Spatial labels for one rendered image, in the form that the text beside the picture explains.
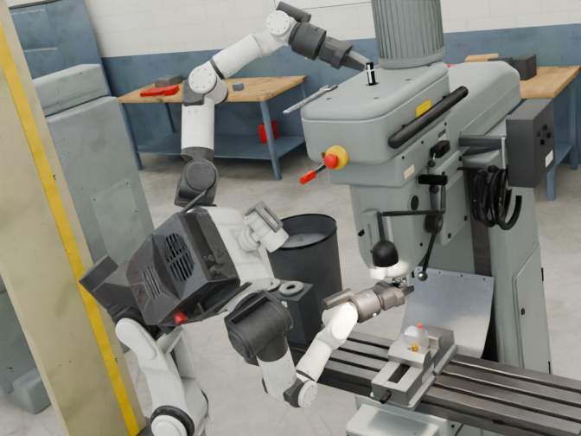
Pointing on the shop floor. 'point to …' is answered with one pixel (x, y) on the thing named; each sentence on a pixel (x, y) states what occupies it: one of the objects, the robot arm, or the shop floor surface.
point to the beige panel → (54, 267)
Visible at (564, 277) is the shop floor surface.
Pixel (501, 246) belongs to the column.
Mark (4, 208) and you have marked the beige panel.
